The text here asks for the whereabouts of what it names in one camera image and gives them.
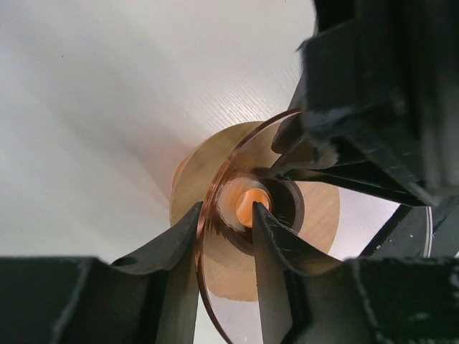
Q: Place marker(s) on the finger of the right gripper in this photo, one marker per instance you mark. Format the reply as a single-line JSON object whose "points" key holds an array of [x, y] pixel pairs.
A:
{"points": [[346, 167], [292, 133]]}

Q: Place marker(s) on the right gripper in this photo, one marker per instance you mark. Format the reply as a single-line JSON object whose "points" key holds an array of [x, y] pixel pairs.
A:
{"points": [[383, 75]]}

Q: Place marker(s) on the pink glass dripper cone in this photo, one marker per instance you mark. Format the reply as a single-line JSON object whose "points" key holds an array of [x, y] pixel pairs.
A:
{"points": [[336, 221]]}

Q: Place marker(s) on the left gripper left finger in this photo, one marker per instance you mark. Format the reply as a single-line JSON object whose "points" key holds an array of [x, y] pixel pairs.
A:
{"points": [[147, 296]]}

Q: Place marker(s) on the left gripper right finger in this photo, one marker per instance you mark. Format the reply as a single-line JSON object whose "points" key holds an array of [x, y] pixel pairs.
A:
{"points": [[306, 296]]}

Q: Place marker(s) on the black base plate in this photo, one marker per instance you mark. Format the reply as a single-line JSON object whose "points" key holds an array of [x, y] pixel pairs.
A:
{"points": [[418, 232]]}

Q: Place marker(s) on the orange glass beaker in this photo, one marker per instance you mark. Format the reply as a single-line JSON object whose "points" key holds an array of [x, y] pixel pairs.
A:
{"points": [[193, 178]]}

